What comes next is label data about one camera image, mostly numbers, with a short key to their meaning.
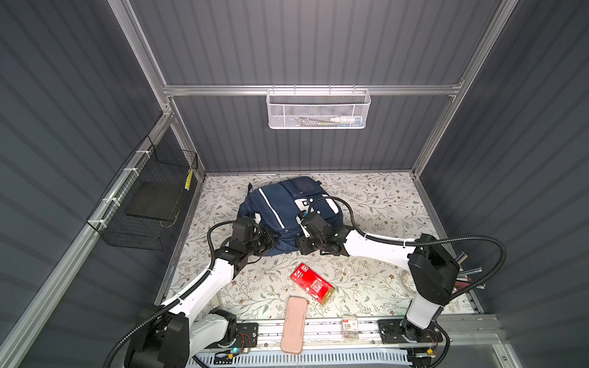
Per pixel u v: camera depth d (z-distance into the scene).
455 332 0.76
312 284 0.83
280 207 0.90
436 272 0.48
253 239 0.68
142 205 0.70
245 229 0.63
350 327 0.74
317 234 0.67
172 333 0.39
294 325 0.74
